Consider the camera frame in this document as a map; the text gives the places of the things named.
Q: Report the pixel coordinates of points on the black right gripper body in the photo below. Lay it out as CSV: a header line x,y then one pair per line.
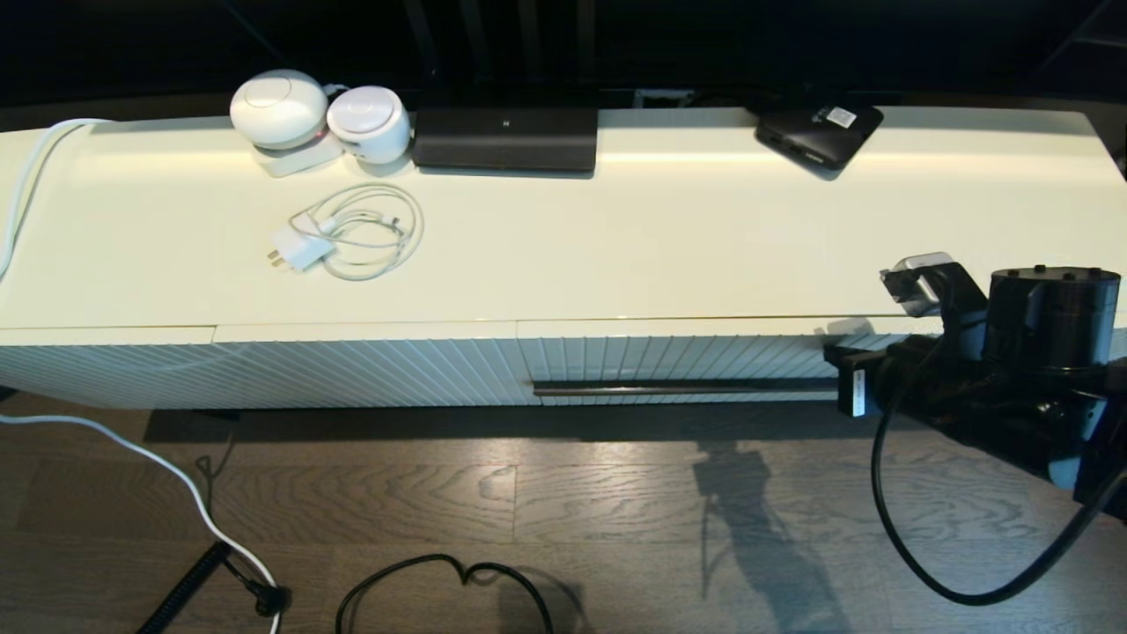
x,y
924,379

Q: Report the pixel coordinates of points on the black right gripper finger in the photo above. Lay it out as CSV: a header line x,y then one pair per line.
x,y
858,392

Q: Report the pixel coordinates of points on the white fluted front drawer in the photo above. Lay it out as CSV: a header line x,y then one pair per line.
x,y
704,357

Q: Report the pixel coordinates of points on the white long cabinet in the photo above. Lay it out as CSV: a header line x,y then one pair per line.
x,y
616,264

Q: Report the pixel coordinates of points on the black set-top box with sticker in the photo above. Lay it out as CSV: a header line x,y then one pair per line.
x,y
810,139

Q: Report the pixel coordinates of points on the black router box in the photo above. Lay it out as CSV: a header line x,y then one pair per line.
x,y
505,141

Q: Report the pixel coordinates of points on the black router antenna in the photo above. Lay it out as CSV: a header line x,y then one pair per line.
x,y
529,40
424,40
473,40
586,40

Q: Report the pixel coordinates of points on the white fluted cabinet front panel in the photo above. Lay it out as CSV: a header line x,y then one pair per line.
x,y
370,365
106,365

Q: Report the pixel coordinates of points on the small white round device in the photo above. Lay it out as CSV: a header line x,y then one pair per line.
x,y
369,123

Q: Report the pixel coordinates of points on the white charger plug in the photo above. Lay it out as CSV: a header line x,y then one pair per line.
x,y
304,248

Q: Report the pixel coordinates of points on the white flat device base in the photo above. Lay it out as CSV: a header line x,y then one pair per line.
x,y
295,163

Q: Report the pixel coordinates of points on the large white round device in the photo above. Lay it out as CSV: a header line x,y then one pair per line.
x,y
279,110

